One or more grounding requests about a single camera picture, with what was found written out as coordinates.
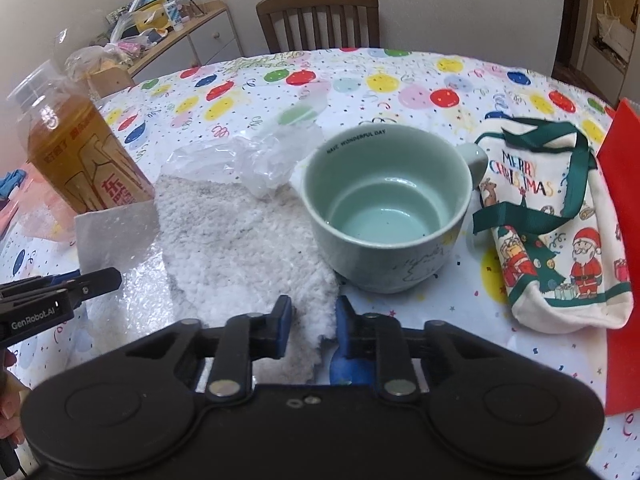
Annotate white rolled tube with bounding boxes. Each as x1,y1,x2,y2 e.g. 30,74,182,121
110,0,153,41

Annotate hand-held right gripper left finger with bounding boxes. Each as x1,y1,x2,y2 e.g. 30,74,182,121
125,295,293,403

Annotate bubble wrap bag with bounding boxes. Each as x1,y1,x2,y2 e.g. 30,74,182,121
75,200,168,311

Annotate white tote bag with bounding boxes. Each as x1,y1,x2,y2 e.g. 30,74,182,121
597,2,633,61

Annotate person's left hand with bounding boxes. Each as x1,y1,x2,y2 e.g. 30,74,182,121
0,350,30,441

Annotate white fluffy cloth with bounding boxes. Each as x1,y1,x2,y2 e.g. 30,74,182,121
155,175,341,381

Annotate christmas print fabric bag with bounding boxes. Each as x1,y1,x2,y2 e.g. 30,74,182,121
472,117,635,333

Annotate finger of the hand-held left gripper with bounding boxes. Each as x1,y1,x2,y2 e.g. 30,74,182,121
47,267,123,306
0,271,83,298

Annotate balloon print tablecloth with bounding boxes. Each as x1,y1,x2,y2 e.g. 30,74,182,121
0,47,640,480

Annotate dark wooden door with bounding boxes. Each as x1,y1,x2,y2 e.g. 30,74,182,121
552,0,601,81

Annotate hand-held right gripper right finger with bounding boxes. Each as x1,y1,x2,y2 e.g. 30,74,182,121
332,296,506,403

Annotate pale green mug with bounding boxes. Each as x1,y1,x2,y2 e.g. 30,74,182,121
300,125,488,295

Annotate clear plastic bag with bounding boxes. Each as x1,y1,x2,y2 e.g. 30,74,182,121
167,90,326,198

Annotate amber tea bottle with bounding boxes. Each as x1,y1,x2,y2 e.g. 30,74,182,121
7,60,156,216

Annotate red cardboard box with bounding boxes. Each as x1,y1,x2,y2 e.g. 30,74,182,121
597,99,640,416

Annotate brown wooden chair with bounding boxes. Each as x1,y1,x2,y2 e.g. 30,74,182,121
256,0,381,53

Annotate yellow box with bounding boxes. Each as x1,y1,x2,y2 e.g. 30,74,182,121
135,2,173,33

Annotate low wooden side cabinet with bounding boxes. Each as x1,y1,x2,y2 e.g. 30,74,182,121
85,0,246,96

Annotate plastic bag of small things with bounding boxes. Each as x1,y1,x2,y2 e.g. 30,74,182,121
65,42,151,83

